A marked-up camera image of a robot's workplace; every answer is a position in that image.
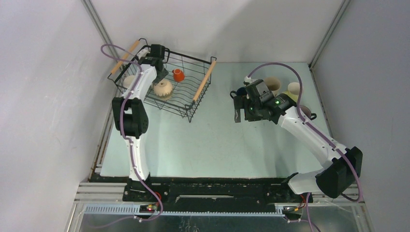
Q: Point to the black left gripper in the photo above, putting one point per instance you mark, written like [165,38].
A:
[164,73]

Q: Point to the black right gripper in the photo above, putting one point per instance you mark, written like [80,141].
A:
[238,105]

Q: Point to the dark blue mug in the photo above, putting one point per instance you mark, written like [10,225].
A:
[239,92]

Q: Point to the cream speckled mug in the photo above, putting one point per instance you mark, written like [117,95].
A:
[163,90]

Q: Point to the white ribbed mug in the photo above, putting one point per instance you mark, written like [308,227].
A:
[128,81]

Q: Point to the floral painted ceramic mug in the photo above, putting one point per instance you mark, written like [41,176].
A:
[273,84]

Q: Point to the pale yellow mug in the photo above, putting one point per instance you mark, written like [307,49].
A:
[293,91]

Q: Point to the lilac mug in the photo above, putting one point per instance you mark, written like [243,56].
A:
[308,112]

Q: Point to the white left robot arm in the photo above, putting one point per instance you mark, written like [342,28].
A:
[130,116]

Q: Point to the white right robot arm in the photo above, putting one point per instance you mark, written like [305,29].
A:
[340,165]

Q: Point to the orange cup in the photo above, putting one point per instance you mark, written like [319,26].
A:
[178,75]

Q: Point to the left wooden rack handle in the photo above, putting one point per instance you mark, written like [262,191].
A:
[125,56]

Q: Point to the wooden rack handle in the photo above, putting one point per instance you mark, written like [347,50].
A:
[204,81]
[125,56]

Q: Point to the black wire dish rack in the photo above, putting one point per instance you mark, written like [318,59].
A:
[181,102]

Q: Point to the right wooden rack handle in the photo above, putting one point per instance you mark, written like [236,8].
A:
[204,81]

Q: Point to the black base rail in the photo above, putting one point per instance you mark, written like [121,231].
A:
[215,194]

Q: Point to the grey cable duct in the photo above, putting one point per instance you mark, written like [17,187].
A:
[136,210]

